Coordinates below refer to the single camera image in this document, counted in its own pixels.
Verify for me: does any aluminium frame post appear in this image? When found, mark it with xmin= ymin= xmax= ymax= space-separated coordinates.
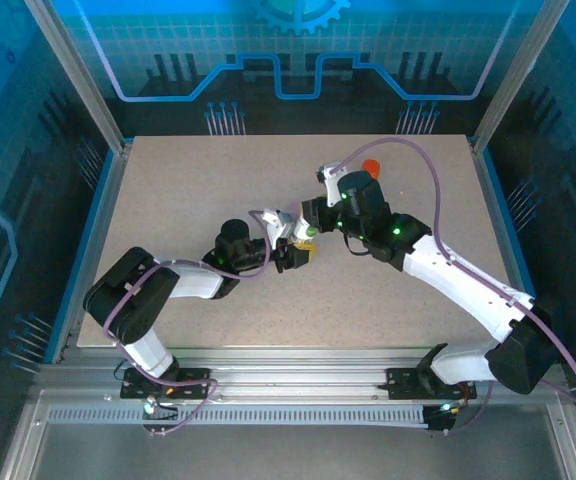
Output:
xmin=469 ymin=0 xmax=554 ymax=154
xmin=22 ymin=0 xmax=134 ymax=154

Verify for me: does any aluminium side rail blue edge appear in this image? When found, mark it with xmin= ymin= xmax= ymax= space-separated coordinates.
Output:
xmin=42 ymin=138 xmax=134 ymax=365
xmin=467 ymin=137 xmax=559 ymax=365

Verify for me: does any slotted grey cable duct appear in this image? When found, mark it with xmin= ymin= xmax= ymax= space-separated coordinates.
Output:
xmin=46 ymin=405 xmax=432 ymax=427

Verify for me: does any white pill bottle green cap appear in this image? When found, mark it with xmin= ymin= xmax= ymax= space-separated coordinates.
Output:
xmin=290 ymin=200 xmax=319 ymax=240

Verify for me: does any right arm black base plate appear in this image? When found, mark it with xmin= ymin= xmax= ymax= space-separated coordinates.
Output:
xmin=385 ymin=367 xmax=478 ymax=401

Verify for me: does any small lit connector board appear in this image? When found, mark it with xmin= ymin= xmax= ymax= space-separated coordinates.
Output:
xmin=422 ymin=399 xmax=462 ymax=434
xmin=141 ymin=397 xmax=180 ymax=420

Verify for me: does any grey metal front shelf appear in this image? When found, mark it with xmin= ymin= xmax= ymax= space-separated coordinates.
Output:
xmin=0 ymin=389 xmax=576 ymax=480

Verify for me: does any aluminium front rail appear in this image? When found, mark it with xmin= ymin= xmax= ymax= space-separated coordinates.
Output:
xmin=32 ymin=346 xmax=567 ymax=401

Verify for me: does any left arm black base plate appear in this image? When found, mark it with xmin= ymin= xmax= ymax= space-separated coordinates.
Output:
xmin=120 ymin=368 xmax=213 ymax=401

